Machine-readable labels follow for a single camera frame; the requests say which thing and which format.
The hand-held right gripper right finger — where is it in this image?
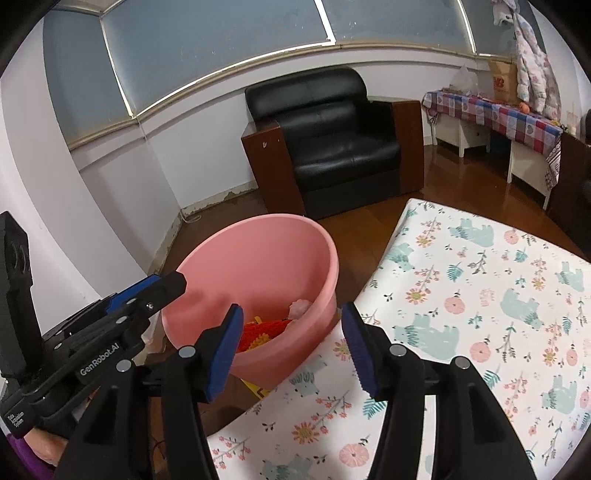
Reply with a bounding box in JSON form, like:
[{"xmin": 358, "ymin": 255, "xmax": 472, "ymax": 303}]
[{"xmin": 340, "ymin": 302, "xmax": 539, "ymax": 480}]

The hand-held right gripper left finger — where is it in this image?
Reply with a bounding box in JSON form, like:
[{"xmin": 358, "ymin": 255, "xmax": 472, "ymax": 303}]
[{"xmin": 53, "ymin": 303, "xmax": 244, "ymax": 480}]

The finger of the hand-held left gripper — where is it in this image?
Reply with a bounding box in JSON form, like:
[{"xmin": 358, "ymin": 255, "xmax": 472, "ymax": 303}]
[
  {"xmin": 104, "ymin": 274, "xmax": 160, "ymax": 317},
  {"xmin": 117, "ymin": 271, "xmax": 188, "ymax": 324}
]

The red foam net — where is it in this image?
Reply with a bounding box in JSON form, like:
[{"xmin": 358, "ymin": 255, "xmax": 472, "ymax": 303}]
[{"xmin": 238, "ymin": 318, "xmax": 289, "ymax": 354}]

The pink plastic bucket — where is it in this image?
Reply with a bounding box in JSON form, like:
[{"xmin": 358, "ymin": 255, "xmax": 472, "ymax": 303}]
[{"xmin": 161, "ymin": 213, "xmax": 340, "ymax": 386}]

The person's left forearm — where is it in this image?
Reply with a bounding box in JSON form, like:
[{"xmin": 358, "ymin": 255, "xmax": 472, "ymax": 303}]
[{"xmin": 0, "ymin": 427, "xmax": 70, "ymax": 480}]

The yellow printed carton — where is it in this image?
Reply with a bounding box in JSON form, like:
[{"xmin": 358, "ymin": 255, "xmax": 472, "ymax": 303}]
[{"xmin": 241, "ymin": 378, "xmax": 274, "ymax": 400}]

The floral tablecloth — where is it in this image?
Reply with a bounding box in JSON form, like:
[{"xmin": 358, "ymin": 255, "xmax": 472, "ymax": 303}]
[{"xmin": 205, "ymin": 198, "xmax": 591, "ymax": 480}]

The black leather armchair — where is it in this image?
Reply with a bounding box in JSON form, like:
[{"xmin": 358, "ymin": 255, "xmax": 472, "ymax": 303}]
[
  {"xmin": 549, "ymin": 134, "xmax": 591, "ymax": 259},
  {"xmin": 241, "ymin": 67, "xmax": 424, "ymax": 220}
]

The white cabinet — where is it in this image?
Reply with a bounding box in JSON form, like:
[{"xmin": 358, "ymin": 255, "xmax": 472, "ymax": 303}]
[
  {"xmin": 434, "ymin": 117, "xmax": 490, "ymax": 160},
  {"xmin": 507, "ymin": 136, "xmax": 555, "ymax": 210}
]

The frosted window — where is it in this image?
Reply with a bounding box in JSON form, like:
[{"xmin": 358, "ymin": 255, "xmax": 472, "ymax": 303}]
[{"xmin": 41, "ymin": 0, "xmax": 513, "ymax": 148}]

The checkered tablecloth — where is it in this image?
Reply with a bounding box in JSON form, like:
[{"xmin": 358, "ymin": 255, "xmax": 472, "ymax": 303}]
[{"xmin": 422, "ymin": 90, "xmax": 565, "ymax": 190}]

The clear plastic bag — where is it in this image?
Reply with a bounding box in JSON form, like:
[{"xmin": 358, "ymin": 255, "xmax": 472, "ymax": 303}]
[{"xmin": 450, "ymin": 65, "xmax": 476, "ymax": 93}]

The brown paper bag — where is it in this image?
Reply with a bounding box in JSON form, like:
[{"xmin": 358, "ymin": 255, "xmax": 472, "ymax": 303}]
[{"xmin": 488, "ymin": 60, "xmax": 519, "ymax": 104}]

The white floral puffer jacket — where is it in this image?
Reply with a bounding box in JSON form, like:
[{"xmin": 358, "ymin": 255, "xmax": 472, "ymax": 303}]
[{"xmin": 492, "ymin": 0, "xmax": 561, "ymax": 123}]

